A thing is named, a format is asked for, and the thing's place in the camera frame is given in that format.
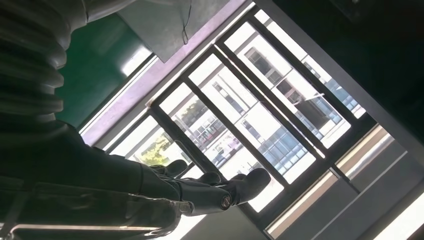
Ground dark framed window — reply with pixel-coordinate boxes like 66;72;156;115
105;2;397;233

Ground thin black cable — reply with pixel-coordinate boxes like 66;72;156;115
180;0;194;46

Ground green conveyor belt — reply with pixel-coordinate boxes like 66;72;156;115
55;13;157;129

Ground silver conveyor frame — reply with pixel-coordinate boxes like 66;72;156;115
78;54;161;135

